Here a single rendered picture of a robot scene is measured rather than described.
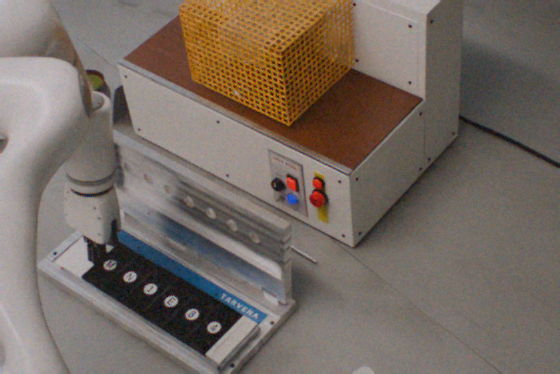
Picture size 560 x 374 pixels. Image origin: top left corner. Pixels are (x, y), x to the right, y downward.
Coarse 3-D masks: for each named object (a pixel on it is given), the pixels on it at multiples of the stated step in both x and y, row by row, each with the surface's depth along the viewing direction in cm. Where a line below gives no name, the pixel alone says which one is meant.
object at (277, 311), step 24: (72, 240) 199; (144, 240) 198; (168, 240) 198; (48, 264) 196; (192, 264) 193; (216, 264) 191; (72, 288) 191; (240, 288) 188; (264, 288) 186; (120, 312) 187; (288, 312) 185; (144, 336) 183; (264, 336) 181; (192, 360) 178; (240, 360) 178
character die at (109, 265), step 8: (112, 248) 196; (120, 248) 196; (128, 248) 195; (112, 256) 195; (120, 256) 194; (128, 256) 194; (136, 256) 194; (96, 264) 193; (104, 264) 193; (112, 264) 193; (120, 264) 193; (88, 272) 192; (96, 272) 193; (104, 272) 193; (112, 272) 192; (88, 280) 191; (96, 280) 192; (104, 280) 191
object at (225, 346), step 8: (240, 320) 182; (248, 320) 182; (232, 328) 181; (240, 328) 181; (248, 328) 181; (224, 336) 180; (232, 336) 180; (240, 336) 180; (216, 344) 179; (224, 344) 179; (232, 344) 179; (208, 352) 178; (216, 352) 178; (224, 352) 178; (216, 360) 177
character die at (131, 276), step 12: (132, 264) 193; (144, 264) 193; (156, 264) 192; (120, 276) 192; (132, 276) 191; (144, 276) 191; (108, 288) 190; (120, 288) 189; (132, 288) 189; (120, 300) 187
